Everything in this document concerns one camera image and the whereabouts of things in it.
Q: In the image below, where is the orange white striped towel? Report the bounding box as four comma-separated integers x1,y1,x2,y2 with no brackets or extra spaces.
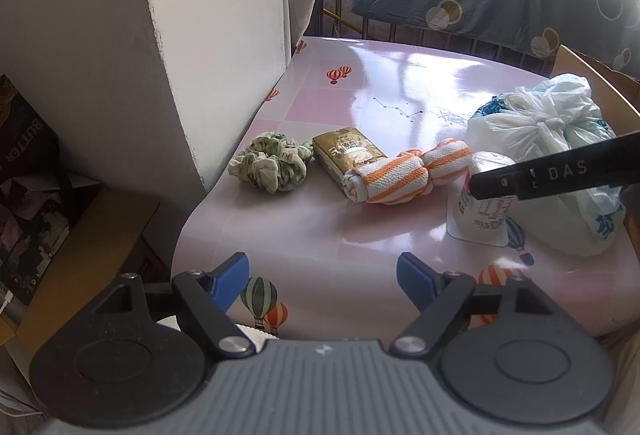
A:
342,138,472,205

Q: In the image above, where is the gold foil packet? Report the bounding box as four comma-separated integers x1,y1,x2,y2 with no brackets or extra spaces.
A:
311,127,386,187

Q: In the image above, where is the white yogurt pouch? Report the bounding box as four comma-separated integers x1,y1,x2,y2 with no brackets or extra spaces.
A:
446,151,513,247

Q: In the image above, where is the white knotted plastic bag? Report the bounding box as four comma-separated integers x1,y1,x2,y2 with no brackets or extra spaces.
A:
465,74,624,256

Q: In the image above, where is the yellow stick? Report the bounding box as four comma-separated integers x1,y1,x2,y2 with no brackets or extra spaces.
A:
322,8,364,36

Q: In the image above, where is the dark printed book box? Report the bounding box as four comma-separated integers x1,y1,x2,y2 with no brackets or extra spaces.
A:
1,75,72,305

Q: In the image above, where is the brown cardboard box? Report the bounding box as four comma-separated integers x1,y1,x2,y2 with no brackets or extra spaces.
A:
551,45,640,135

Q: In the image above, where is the green floral scrunchie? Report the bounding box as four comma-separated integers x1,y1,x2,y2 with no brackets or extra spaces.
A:
227,132,314,194

